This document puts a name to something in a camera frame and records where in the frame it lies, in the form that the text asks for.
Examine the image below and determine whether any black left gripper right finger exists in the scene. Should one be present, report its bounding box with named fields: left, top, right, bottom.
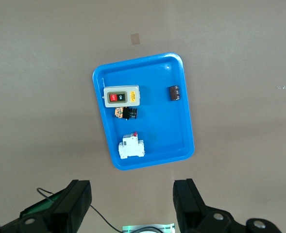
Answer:
left=173, top=178, right=283, bottom=233

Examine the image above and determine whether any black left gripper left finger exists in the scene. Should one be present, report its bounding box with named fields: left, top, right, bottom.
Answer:
left=0, top=179, right=93, bottom=233

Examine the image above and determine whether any white circuit breaker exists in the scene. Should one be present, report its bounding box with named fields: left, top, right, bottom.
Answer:
left=118, top=132, right=146, bottom=160

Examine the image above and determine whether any blue plastic tray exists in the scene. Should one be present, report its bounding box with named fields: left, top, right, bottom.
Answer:
left=92, top=52, right=195, bottom=171

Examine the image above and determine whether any small dark terminal block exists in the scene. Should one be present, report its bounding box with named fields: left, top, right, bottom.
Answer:
left=168, top=85, right=182, bottom=101

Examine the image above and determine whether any thin black left gripper wire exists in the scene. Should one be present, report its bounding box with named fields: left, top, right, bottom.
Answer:
left=36, top=187, right=124, bottom=233

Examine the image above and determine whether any black push button switch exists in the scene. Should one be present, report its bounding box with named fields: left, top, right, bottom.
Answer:
left=114, top=107, right=138, bottom=121

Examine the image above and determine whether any grey on-off switch box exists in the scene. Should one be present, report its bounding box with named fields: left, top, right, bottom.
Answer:
left=103, top=85, right=141, bottom=108

